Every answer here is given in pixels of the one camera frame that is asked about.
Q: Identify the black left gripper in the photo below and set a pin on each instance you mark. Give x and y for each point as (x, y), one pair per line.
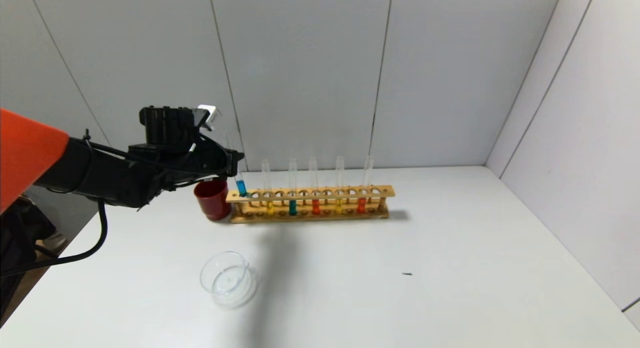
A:
(232, 163)

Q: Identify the blue liquid test tube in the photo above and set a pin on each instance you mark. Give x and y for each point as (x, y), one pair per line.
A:
(241, 188)

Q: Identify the yellow liquid test tube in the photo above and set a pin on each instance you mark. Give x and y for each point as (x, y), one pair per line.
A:
(339, 205)
(270, 208)

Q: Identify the orange and black left arm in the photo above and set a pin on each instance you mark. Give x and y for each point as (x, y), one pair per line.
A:
(30, 148)

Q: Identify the teal liquid test tube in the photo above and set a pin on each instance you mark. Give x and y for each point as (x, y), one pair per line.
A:
(292, 207)

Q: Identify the wooden test tube rack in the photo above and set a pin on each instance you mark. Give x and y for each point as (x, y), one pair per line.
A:
(310, 192)

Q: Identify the red liquid test tube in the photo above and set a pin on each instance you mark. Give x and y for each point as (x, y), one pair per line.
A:
(361, 204)
(315, 206)

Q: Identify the red cup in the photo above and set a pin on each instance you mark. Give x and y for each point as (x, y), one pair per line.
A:
(212, 203)

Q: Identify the clear glass beaker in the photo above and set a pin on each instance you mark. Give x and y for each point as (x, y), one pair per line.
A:
(227, 283)

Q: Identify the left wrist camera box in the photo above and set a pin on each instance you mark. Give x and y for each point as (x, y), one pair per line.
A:
(167, 126)

